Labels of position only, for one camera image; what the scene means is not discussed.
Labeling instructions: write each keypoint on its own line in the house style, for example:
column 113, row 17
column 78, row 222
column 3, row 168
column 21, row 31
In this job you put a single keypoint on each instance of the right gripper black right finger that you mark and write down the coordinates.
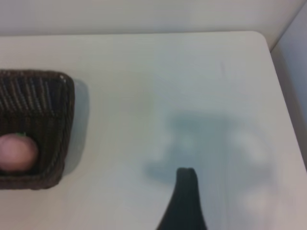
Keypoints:
column 196, row 210

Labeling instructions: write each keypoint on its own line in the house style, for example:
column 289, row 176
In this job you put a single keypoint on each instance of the dark brown wicker basket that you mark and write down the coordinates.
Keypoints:
column 48, row 107

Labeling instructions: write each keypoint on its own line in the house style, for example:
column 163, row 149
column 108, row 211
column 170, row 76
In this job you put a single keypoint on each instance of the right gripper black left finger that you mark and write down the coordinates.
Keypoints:
column 178, row 203

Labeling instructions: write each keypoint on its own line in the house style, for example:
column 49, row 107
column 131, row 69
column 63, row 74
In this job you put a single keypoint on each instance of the pink peach with green leaf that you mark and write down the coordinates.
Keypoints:
column 16, row 153

